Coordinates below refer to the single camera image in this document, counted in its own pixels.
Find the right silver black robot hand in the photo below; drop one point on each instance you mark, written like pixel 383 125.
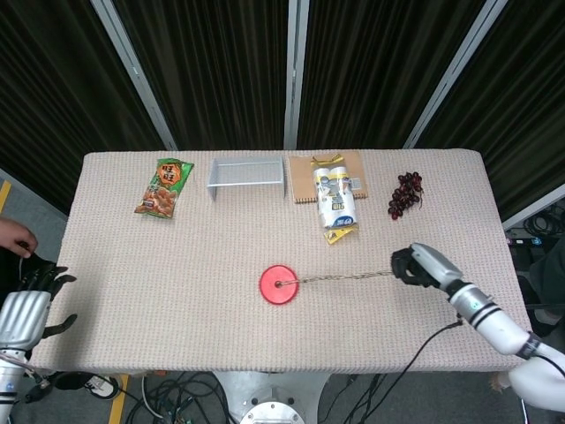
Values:
pixel 432 265

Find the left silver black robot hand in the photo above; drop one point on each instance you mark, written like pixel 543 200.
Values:
pixel 22 313

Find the bare human hand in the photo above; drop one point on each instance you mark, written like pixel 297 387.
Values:
pixel 13 236

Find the red plastic disc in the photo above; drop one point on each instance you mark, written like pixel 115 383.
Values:
pixel 271 292

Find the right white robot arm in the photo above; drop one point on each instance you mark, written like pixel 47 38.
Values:
pixel 499 327

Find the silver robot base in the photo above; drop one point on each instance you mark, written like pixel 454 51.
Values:
pixel 269 397

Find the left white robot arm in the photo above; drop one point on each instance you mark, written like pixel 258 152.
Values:
pixel 9 384

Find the dark red grape bunch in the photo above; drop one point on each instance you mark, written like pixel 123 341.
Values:
pixel 404 196

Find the black power strip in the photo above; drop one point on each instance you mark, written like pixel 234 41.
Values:
pixel 529 240

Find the black white sneaker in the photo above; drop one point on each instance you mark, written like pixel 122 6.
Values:
pixel 99 388

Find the white rolls plastic pack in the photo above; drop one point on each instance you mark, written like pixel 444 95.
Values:
pixel 337 203

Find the dark pleated curtain panel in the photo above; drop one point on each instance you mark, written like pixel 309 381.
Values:
pixel 375 66
pixel 212 66
pixel 57 88
pixel 521 110

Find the brown spiral notebook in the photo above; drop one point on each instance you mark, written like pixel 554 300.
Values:
pixel 302 181

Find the green orange snack bag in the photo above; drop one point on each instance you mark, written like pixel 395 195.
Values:
pixel 163 194

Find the beige woven tablecloth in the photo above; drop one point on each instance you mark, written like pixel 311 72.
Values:
pixel 198 287

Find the grey metal mesh shelf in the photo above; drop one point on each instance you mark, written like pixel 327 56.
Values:
pixel 247 174

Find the grey metal partition post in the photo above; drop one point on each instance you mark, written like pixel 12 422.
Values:
pixel 454 75
pixel 534 206
pixel 132 75
pixel 293 75

